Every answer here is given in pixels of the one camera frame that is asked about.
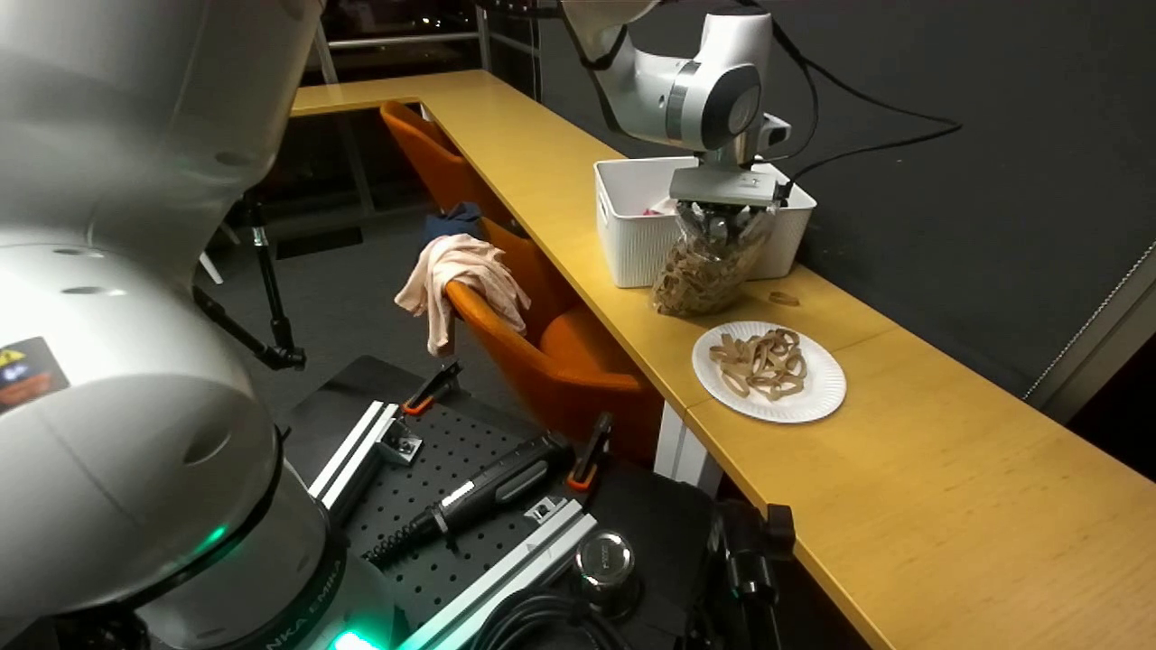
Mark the cream cloth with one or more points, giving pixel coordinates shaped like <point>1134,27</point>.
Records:
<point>464,272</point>

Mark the clear bag of rubber bands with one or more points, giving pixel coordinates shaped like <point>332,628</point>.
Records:
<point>705,276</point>

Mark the bunch of tan rubber bands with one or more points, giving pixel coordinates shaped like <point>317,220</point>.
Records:
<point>749,375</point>

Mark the black tripod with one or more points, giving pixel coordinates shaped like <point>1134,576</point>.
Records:
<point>258,291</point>

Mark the bare orange office chair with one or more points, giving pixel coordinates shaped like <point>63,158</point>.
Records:
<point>435,158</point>

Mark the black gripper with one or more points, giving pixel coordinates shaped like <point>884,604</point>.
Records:
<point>724,215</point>

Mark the black perforated breadboard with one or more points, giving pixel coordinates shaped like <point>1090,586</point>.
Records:
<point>481,481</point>

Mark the white plastic storage bin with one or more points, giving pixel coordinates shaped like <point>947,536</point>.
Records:
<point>634,249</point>

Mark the white paper plate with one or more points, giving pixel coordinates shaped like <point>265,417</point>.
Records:
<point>735,402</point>

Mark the dark blue cloth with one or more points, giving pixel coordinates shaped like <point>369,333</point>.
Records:
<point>454,221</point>

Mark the orange office chair with cloth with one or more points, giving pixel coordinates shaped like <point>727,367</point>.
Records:
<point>564,367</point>

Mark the white table leg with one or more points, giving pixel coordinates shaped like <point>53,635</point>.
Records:
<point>681,453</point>

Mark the grey metal railing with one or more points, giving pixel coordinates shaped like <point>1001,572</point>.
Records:
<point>401,42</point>

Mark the aluminium extrusion bar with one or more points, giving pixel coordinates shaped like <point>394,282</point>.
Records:
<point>488,580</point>
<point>519,591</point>
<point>350,450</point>
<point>362,456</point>

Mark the round metal cap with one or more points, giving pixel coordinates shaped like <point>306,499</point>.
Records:
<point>606,563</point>

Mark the white items in bin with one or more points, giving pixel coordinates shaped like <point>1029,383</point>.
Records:
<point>651,208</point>

